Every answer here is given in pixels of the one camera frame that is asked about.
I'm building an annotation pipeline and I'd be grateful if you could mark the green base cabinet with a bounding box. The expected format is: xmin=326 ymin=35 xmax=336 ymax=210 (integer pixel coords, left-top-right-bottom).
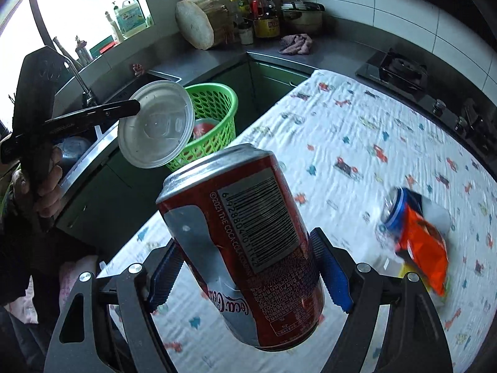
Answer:
xmin=248 ymin=60 xmax=311 ymax=133

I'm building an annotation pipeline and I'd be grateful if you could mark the steel sink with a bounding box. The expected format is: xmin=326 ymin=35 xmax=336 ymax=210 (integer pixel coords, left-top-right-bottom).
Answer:
xmin=54 ymin=70 xmax=183 ymax=172

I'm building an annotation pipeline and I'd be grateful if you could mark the window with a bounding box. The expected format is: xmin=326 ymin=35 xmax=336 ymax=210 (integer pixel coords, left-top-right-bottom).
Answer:
xmin=0 ymin=0 xmax=150 ymax=98

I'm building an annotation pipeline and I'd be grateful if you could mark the person's left hand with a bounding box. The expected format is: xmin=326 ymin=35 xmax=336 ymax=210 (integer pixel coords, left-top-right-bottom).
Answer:
xmin=10 ymin=145 xmax=63 ymax=219

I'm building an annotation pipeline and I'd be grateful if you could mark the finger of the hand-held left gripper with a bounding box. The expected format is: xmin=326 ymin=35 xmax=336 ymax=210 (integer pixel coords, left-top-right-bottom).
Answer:
xmin=43 ymin=100 xmax=141 ymax=136

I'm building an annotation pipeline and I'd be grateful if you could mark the black gas stove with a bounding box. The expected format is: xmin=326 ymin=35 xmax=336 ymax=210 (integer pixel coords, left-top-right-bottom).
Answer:
xmin=355 ymin=48 xmax=497 ymax=156

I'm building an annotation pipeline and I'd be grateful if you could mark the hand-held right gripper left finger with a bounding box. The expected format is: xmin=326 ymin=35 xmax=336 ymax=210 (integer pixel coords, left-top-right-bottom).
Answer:
xmin=43 ymin=237 xmax=185 ymax=373

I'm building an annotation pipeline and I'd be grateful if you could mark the large oil bottle yellow label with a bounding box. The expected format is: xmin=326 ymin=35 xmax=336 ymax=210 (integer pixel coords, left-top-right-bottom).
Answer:
xmin=253 ymin=10 xmax=282 ymax=39

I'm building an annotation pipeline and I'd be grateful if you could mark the red cola can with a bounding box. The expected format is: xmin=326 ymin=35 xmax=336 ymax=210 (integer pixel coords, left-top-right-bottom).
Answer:
xmin=155 ymin=143 xmax=326 ymax=352

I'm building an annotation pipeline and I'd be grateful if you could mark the orange snack packet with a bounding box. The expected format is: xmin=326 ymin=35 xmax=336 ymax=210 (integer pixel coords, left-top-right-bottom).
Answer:
xmin=394 ymin=206 xmax=449 ymax=296

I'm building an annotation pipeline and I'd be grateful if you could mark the steel faucet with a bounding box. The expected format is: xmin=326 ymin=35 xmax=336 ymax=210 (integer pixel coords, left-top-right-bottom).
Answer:
xmin=52 ymin=37 xmax=98 ymax=105

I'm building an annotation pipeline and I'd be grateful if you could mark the white printed tablecloth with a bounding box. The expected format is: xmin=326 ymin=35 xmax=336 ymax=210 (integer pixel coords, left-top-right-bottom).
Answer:
xmin=99 ymin=69 xmax=497 ymax=373

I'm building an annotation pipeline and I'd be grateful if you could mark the round wooden chopping block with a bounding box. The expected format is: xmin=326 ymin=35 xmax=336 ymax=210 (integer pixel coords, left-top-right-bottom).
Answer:
xmin=175 ymin=0 xmax=234 ymax=50

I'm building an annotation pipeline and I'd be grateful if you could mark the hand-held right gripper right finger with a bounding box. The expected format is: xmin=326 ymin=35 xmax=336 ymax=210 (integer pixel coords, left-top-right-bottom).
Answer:
xmin=310 ymin=227 xmax=455 ymax=373

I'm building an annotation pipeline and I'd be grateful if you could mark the white plastic lid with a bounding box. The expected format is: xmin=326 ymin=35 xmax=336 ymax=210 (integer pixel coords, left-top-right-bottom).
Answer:
xmin=117 ymin=80 xmax=195 ymax=169

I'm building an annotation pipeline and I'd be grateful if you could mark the yellow snack packet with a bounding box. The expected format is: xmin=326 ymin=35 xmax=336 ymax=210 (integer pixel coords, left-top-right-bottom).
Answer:
xmin=402 ymin=262 xmax=447 ymax=294

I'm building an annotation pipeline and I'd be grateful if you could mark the green plastic mesh basket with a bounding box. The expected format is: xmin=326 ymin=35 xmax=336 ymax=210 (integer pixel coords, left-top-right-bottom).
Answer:
xmin=166 ymin=83 xmax=238 ymax=172

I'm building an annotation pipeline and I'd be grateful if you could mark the pink rag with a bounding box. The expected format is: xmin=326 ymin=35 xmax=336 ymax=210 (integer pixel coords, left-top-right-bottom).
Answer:
xmin=279 ymin=34 xmax=312 ymax=56

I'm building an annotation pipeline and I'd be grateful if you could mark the pink clothing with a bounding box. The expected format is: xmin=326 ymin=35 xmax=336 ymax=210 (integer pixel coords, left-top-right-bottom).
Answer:
xmin=8 ymin=256 xmax=99 ymax=325

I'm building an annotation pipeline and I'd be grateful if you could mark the white pump bottle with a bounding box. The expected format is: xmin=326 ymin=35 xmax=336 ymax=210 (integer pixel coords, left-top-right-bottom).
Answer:
xmin=105 ymin=5 xmax=125 ymax=43

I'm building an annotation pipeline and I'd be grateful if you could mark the large detergent bottle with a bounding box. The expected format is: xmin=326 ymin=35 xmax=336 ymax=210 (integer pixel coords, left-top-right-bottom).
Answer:
xmin=116 ymin=0 xmax=147 ymax=35

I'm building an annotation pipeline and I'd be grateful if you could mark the small white jar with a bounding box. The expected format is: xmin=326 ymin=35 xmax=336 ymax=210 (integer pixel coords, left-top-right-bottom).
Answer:
xmin=238 ymin=23 xmax=255 ymax=45

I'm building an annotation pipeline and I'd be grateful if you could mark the steel cooking pot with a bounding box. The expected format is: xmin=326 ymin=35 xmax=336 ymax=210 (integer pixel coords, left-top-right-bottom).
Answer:
xmin=281 ymin=2 xmax=325 ymax=35

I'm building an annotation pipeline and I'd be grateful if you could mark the blue white drink can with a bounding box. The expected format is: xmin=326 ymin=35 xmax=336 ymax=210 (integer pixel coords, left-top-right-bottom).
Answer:
xmin=376 ymin=187 xmax=453 ymax=249

